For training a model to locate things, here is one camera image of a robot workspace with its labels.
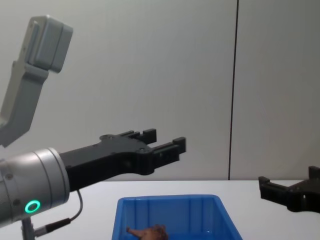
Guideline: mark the blue plastic bin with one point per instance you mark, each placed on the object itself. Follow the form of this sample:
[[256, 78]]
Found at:
[[175, 212]]

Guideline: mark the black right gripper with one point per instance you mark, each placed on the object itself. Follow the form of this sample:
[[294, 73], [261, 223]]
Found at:
[[306, 195]]

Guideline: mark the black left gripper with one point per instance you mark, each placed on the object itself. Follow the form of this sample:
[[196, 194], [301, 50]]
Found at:
[[105, 160]]

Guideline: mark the brown lumpy item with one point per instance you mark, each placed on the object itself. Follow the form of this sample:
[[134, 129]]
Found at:
[[152, 232]]

